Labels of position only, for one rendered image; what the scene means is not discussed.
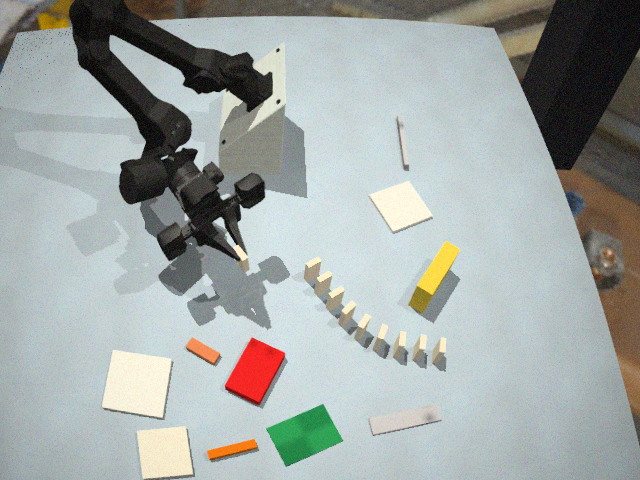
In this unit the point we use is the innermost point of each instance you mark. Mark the yellow rectangular block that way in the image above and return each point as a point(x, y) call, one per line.
point(433, 277)

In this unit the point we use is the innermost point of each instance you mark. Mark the red rectangular block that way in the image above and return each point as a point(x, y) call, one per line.
point(255, 371)

